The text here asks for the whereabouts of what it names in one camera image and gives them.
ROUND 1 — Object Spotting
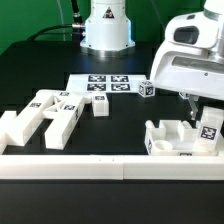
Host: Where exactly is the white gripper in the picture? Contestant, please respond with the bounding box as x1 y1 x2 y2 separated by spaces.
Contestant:
150 11 224 120

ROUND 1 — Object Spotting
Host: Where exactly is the white chair seat piece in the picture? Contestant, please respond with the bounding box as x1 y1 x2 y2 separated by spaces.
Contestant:
144 120 224 156

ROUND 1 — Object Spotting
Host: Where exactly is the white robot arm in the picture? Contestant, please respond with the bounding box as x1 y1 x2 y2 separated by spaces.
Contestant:
150 0 224 116

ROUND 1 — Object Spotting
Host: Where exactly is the robot base column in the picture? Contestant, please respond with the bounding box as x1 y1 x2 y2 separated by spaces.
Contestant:
80 0 135 57

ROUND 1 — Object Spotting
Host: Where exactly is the white marker cube right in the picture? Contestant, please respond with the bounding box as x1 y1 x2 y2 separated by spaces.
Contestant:
179 92 189 100

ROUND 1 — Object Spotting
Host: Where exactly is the white marker cube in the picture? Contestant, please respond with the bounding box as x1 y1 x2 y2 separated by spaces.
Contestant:
138 80 155 98
179 92 189 100

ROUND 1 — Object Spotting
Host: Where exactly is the white marker sheet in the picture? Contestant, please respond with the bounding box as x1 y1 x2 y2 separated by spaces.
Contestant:
66 74 146 93

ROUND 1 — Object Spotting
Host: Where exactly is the white obstacle wall bar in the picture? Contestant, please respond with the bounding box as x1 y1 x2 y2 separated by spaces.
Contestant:
0 155 224 180

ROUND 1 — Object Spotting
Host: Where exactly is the white chair back frame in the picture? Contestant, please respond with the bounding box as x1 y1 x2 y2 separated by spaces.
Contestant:
6 90 91 150

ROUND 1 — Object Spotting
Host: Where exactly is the black cable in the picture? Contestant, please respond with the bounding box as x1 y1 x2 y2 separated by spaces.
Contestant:
27 0 88 42

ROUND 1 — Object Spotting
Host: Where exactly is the white left side wall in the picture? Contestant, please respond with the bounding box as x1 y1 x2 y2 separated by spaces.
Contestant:
0 111 17 155

